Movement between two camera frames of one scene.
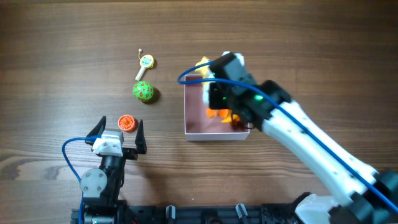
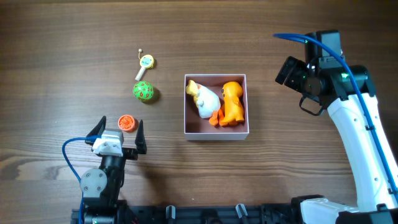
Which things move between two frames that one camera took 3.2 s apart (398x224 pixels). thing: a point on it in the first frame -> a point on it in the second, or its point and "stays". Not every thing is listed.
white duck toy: x=205 y=71 -> x=208 y=104
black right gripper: x=213 y=95 -> x=288 y=71
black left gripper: x=129 y=153 stays
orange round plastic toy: x=128 y=123 stays
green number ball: x=143 y=91 stays
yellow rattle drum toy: x=147 y=61 stays
